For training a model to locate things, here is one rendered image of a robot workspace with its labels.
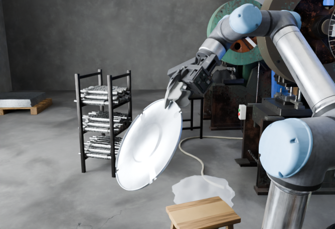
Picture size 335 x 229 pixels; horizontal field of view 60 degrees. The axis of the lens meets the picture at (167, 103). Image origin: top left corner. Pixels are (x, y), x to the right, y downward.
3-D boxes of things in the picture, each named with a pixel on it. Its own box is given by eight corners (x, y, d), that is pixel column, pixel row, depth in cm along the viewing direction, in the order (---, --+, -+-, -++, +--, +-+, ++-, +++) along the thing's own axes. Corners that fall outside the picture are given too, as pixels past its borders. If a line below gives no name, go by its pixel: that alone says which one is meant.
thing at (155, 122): (118, 211, 79) (116, 210, 79) (116, 139, 102) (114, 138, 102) (193, 147, 69) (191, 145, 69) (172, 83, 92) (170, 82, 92)
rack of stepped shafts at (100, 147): (118, 178, 266) (114, 75, 246) (76, 171, 279) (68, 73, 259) (137, 160, 307) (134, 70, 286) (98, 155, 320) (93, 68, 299)
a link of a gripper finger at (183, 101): (176, 114, 83) (193, 88, 85) (164, 109, 88) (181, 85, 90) (182, 119, 84) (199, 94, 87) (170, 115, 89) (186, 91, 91)
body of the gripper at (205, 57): (190, 80, 81) (213, 49, 84) (172, 77, 88) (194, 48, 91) (204, 97, 85) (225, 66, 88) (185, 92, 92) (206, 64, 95)
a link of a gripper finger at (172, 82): (166, 87, 85) (184, 65, 87) (163, 86, 86) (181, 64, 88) (175, 97, 87) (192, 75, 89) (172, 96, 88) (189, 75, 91)
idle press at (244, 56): (206, 136, 383) (211, -4, 345) (192, 116, 479) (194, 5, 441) (316, 132, 399) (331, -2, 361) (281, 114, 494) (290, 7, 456)
